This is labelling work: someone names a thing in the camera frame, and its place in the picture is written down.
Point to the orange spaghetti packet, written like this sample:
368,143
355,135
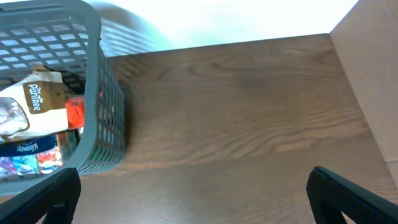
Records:
75,107

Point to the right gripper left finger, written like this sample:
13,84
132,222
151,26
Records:
52,200

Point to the grey plastic basket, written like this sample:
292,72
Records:
64,36

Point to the Kleenex tissue multipack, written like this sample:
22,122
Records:
37,156

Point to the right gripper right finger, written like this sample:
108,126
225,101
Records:
332,197

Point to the white brown nuts bag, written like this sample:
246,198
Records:
33,107

